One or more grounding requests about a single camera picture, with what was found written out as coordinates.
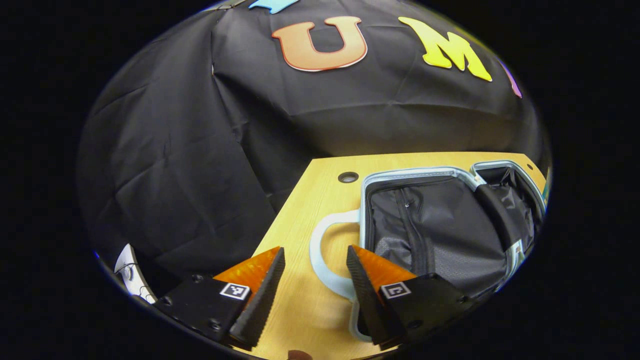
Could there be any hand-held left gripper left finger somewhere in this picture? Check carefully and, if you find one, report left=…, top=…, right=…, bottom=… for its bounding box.
left=154, top=246, right=286, bottom=351

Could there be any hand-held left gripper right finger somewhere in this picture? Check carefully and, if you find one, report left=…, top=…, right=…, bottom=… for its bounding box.
left=346, top=244, right=477, bottom=351

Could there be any light blue suitcase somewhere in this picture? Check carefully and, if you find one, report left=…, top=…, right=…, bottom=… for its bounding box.
left=309, top=160, right=548, bottom=343

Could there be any white panel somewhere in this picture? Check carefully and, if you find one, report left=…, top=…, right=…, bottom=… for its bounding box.
left=114, top=243, right=157, bottom=304

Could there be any black backdrop cloth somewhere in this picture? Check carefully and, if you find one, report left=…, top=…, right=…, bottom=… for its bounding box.
left=77, top=0, right=551, bottom=301

